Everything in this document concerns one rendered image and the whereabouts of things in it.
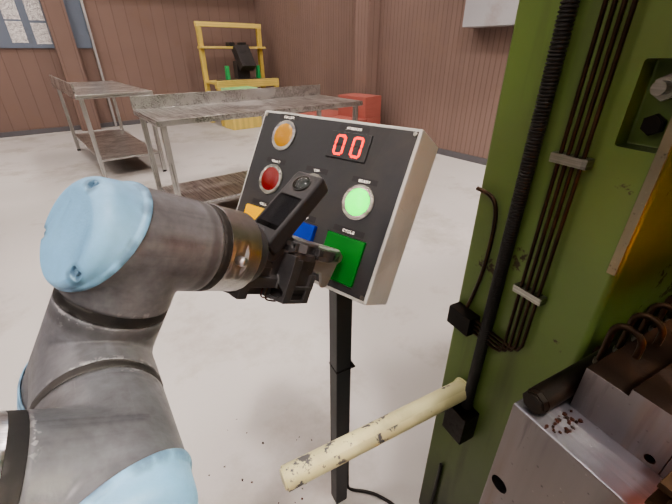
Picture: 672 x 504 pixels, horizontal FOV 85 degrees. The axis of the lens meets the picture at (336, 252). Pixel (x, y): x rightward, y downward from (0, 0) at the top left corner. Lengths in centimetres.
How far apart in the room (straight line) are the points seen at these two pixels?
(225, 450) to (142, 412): 131
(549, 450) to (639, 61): 47
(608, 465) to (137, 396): 47
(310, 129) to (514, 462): 60
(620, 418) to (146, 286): 50
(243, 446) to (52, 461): 135
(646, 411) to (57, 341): 56
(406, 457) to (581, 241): 111
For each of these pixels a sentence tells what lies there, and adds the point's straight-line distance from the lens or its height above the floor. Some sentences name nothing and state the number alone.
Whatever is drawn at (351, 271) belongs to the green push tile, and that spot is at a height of 100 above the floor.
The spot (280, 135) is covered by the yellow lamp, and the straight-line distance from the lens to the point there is 73.
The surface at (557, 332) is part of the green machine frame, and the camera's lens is 72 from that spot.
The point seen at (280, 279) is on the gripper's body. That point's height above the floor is 105.
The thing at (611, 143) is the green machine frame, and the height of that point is 120.
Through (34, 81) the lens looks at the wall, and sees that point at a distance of 853.
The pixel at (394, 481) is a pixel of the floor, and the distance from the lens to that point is 150.
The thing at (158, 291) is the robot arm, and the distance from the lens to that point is 34.
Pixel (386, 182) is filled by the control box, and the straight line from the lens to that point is 58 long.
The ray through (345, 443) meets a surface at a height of 64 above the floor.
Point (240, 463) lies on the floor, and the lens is 156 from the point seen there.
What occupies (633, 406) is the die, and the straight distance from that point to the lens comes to 53.
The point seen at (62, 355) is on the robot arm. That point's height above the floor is 110.
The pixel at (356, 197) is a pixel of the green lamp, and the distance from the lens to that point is 59.
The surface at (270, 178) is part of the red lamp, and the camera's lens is 71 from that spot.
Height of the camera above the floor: 130
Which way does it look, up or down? 29 degrees down
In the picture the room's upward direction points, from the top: straight up
